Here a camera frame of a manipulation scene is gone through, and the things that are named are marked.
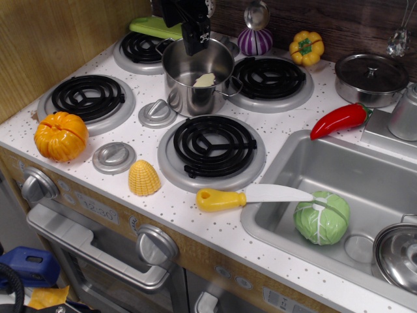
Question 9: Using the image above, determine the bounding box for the silver oven knob left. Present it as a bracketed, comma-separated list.
[22, 166, 59, 203]

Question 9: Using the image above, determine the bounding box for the green toy cabbage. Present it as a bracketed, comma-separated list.
[293, 191, 351, 246]

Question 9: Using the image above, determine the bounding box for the red toy chili pepper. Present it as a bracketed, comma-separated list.
[309, 102, 373, 140]

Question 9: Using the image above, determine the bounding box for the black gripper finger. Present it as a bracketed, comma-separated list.
[181, 16, 210, 55]
[160, 0, 183, 28]

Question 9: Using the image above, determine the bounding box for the purple striped toy onion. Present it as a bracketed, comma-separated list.
[238, 28, 273, 56]

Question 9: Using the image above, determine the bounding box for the black burner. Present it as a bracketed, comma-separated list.
[157, 115, 266, 193]
[37, 75, 136, 136]
[113, 32, 174, 76]
[229, 56, 314, 113]

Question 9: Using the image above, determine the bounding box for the silver stovetop knob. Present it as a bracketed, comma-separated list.
[93, 142, 136, 175]
[138, 99, 177, 129]

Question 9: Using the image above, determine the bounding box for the lidded steel pan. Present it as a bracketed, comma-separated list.
[335, 53, 409, 108]

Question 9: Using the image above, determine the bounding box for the silver oven door handle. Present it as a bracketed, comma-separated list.
[27, 204, 170, 293]

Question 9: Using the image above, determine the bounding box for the black cable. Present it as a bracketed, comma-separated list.
[0, 262, 25, 313]

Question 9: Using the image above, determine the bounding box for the back right black burner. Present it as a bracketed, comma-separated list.
[229, 56, 314, 113]

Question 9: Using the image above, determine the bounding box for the hanging steel ladle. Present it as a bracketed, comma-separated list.
[244, 1, 270, 31]

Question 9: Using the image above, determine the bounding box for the front left black burner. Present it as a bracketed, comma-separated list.
[37, 75, 136, 136]

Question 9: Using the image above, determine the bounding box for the silver stovetop knob upper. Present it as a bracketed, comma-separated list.
[138, 99, 177, 129]

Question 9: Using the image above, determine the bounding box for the silver oven knob right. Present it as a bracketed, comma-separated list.
[136, 224, 179, 266]

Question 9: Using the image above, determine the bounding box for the yellow toy bell pepper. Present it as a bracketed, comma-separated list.
[289, 31, 324, 67]

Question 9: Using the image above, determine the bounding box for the steel pot in sink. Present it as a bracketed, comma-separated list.
[373, 213, 416, 295]

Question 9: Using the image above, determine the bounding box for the purple toy eggplant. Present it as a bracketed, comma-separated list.
[193, 72, 216, 87]

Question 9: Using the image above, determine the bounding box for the blue plastic device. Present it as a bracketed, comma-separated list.
[1, 246, 61, 288]

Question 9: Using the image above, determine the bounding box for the steel pot with handles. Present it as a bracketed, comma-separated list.
[159, 38, 243, 117]

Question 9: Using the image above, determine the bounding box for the steel sink basin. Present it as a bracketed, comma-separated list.
[241, 130, 416, 311]

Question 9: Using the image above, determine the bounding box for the yellow handled toy knife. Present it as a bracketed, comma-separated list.
[196, 184, 314, 212]

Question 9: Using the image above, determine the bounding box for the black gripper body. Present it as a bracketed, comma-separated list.
[177, 0, 216, 22]

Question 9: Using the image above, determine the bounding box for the silver stovetop knob lower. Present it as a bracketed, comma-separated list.
[93, 142, 136, 175]

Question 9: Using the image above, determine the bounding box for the orange toy pumpkin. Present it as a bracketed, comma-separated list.
[34, 112, 89, 162]

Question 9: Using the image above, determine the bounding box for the yellow toy corn piece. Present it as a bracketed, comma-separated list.
[128, 160, 161, 196]

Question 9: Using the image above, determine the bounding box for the silver oven knob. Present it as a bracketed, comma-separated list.
[22, 166, 59, 203]
[136, 224, 179, 266]

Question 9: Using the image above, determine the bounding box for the front centre black burner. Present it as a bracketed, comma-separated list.
[157, 115, 266, 193]

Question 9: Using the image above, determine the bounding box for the back left black burner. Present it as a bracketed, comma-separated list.
[113, 32, 174, 76]

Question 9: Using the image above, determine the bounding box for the steel kettle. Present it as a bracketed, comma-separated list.
[388, 83, 416, 142]

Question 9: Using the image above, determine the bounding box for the yellow cloth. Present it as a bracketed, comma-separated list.
[27, 286, 70, 310]

